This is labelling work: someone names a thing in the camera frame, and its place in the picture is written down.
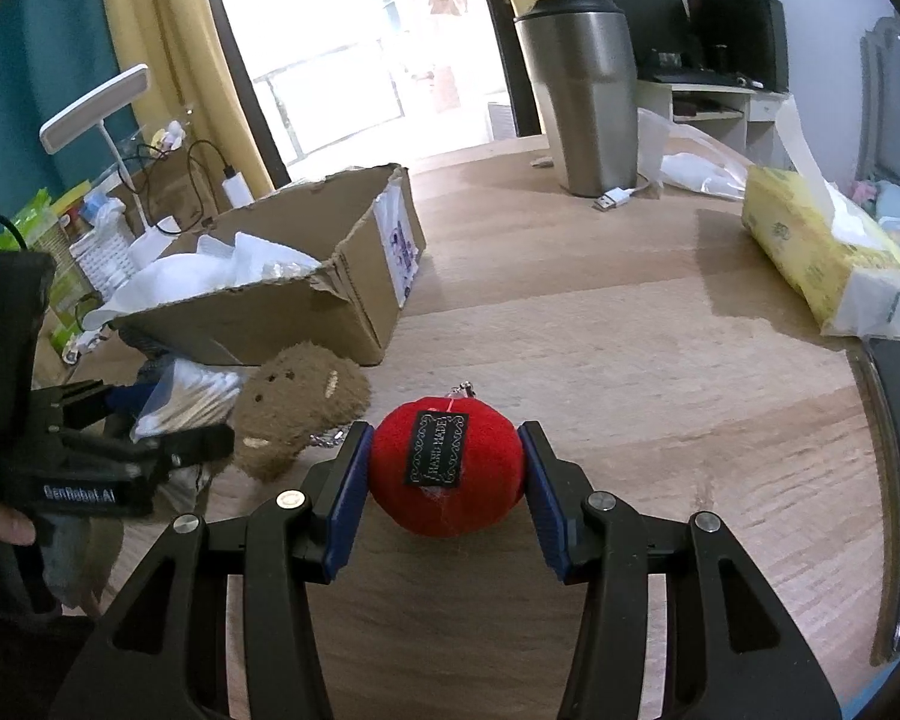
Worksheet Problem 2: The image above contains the white desk lamp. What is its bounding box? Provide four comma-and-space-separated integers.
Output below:
39, 63, 190, 272

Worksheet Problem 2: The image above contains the blue printed blanket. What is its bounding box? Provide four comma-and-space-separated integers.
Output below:
850, 178, 900, 257

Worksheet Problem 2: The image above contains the steel travel tumbler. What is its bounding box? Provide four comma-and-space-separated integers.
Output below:
513, 0, 641, 198

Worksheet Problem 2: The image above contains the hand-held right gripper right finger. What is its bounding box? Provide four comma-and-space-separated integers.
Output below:
516, 420, 845, 720

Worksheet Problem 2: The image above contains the green bag of paper cups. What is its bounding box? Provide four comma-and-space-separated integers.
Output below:
0, 187, 96, 347

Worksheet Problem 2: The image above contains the yellow tissue pack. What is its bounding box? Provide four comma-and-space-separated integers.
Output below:
742, 93, 900, 339

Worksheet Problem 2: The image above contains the bag of cotton swabs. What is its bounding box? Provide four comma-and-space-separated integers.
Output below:
130, 358, 243, 441

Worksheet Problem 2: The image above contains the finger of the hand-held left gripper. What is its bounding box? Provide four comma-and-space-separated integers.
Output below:
33, 380, 114, 429
130, 423, 236, 478

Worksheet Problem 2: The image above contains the black door frame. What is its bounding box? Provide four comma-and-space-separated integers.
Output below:
468, 0, 550, 141

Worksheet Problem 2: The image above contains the cardboard box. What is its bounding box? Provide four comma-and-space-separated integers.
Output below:
110, 162, 429, 369

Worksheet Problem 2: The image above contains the red plush ball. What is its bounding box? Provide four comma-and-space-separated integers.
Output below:
367, 382, 528, 539

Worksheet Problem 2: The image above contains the grey sock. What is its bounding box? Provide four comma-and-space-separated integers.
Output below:
42, 517, 125, 614

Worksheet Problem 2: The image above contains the white paper tissue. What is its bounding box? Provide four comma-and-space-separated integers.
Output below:
195, 232, 324, 291
82, 250, 235, 332

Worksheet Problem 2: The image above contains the teal curtain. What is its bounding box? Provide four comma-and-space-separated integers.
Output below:
0, 0, 141, 317

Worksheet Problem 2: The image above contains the small white desk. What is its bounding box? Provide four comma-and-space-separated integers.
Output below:
637, 78, 797, 175

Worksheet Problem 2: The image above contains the person's left hand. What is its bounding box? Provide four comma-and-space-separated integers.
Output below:
0, 503, 39, 548

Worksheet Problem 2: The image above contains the black monitor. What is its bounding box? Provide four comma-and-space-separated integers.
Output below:
683, 0, 789, 92
598, 0, 692, 81

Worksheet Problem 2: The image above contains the white charger with black cable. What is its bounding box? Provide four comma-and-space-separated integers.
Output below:
186, 138, 256, 231

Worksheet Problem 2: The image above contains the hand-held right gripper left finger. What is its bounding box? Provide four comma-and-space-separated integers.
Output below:
49, 420, 377, 720

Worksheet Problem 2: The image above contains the grey padded headboard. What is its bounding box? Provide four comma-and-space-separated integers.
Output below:
858, 14, 900, 205

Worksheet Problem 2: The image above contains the white woven basket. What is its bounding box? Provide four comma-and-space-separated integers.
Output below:
67, 228, 134, 295

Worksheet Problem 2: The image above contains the white usb cable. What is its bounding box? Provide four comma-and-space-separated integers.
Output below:
592, 172, 666, 213

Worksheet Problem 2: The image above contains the clear plastic bag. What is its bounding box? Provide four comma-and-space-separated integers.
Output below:
637, 108, 767, 203

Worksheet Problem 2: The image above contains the brown plush toy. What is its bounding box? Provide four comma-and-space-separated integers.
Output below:
232, 344, 373, 483

